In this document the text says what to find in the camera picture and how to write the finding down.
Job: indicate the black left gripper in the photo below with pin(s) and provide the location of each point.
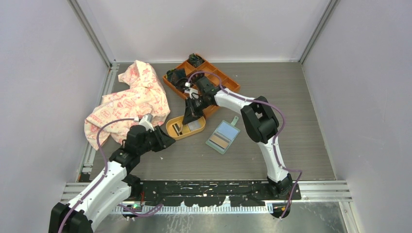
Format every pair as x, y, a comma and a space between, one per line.
162, 140

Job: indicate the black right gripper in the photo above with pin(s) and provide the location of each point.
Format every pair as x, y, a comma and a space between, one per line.
189, 115

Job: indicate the green card holder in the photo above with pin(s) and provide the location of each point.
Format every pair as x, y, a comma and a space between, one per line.
224, 135

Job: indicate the orange credit card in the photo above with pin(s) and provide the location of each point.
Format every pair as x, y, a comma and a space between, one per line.
219, 140

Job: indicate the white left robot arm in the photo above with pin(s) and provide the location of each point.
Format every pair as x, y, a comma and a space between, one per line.
115, 183

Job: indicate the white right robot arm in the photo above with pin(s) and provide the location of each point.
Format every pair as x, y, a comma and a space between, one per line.
260, 121

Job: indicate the white credit card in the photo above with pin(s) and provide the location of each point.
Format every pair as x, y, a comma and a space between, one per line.
195, 125

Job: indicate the yellow oval dish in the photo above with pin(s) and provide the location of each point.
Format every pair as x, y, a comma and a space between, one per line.
186, 132

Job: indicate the dark folded fabric item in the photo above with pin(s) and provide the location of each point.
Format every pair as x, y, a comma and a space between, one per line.
177, 77

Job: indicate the pink patterned cloth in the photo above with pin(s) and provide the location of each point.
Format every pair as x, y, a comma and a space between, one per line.
113, 117

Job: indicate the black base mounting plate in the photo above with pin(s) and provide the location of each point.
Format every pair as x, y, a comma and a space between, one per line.
208, 193

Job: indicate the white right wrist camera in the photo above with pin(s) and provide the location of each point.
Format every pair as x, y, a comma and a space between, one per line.
192, 92

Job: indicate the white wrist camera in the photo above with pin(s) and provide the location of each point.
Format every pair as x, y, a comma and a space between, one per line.
145, 121
192, 92

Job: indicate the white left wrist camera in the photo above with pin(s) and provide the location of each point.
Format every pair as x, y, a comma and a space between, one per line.
145, 121

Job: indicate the aluminium frame rail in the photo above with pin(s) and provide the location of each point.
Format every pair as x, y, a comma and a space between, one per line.
311, 192

